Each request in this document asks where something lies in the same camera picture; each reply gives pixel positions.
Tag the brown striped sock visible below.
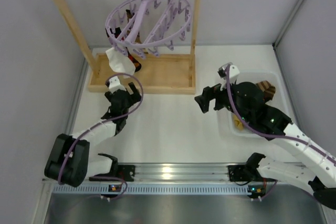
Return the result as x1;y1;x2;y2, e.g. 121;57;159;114
256;80;276;102
125;9;142;44

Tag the purple round clip hanger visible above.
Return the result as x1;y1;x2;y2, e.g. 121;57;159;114
105;0;193;58

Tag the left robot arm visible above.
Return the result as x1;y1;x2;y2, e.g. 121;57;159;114
44;82;143;187

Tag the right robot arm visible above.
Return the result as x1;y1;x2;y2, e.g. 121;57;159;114
194;82;335;209

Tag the wooden hanger rack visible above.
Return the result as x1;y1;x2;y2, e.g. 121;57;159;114
53;0;200;94

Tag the white plastic basket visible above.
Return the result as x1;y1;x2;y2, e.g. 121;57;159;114
227;70;288;138

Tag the mustard yellow sock in basket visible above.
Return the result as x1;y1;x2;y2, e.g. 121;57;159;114
233;114;244;131

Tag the rear argyle sock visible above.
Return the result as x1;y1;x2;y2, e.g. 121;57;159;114
110;27;142;72

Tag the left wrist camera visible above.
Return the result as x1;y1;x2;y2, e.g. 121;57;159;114
105;76;126;93

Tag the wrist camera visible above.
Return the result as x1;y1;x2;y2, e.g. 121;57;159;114
105;76;126;93
217;63;240;90

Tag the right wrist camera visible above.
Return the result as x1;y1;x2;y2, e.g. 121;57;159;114
217;63;240;90

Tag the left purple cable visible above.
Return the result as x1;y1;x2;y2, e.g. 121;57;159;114
57;73;144;200

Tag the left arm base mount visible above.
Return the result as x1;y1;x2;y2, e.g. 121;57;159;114
89;164;136;200

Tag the aluminium mounting rail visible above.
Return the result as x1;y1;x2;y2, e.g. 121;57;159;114
41;162;316;183

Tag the white slotted cable duct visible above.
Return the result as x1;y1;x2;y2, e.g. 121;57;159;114
52;183;263;195

